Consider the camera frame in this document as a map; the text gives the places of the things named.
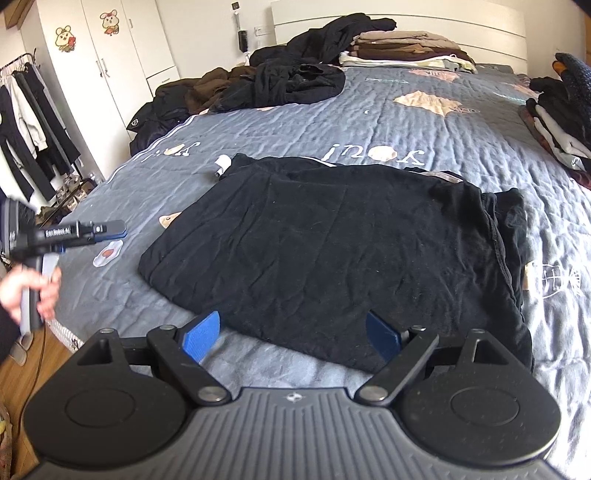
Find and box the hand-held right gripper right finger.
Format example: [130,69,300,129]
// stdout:
[355,310,519,407]

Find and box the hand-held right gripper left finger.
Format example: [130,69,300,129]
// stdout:
[76,310,234,407]

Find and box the black t-shirt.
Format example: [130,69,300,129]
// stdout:
[137,154,536,374]

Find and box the black clothes rack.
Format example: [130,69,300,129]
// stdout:
[0,53,88,217]

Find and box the stack of folded dark clothes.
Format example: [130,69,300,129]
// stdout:
[518,52,591,190]

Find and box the pile of black clothes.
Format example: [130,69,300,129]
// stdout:
[249,13,398,65]

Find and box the stack of folded brown clothes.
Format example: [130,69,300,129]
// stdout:
[339,30,478,75]

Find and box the person's left hand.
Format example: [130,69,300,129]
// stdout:
[0,267,64,324]

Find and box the row of shoes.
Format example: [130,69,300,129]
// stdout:
[34,173,100,222]

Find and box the white quilted mattress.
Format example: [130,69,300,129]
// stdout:
[48,318,80,352]

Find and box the black jacket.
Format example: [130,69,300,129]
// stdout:
[127,83,204,155]

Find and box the grey slipper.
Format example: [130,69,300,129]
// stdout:
[9,332,35,367]

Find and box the white wardrobe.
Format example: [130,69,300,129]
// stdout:
[34,0,181,181]

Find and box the brown garment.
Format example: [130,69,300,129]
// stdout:
[185,66,259,114]

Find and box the mouse sticker with red card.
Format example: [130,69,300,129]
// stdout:
[54,26,77,52]

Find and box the mouse sticker with pink bow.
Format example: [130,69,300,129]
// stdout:
[99,10,122,35]

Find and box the bed with grey-blue quilt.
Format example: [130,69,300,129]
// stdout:
[46,62,591,480]

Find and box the crumpled black garment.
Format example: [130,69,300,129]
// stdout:
[210,62,347,114]

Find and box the white headboard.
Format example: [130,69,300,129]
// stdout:
[270,0,528,75]

